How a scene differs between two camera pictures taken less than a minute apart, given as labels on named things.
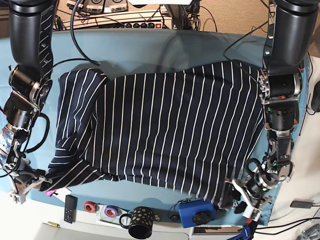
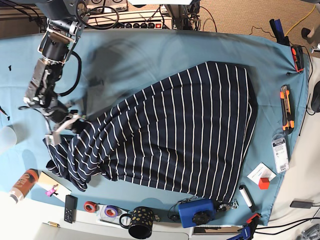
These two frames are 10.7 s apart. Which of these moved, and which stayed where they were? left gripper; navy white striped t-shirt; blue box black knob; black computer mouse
Moved: left gripper
Stayed: black computer mouse; navy white striped t-shirt; blue box black knob
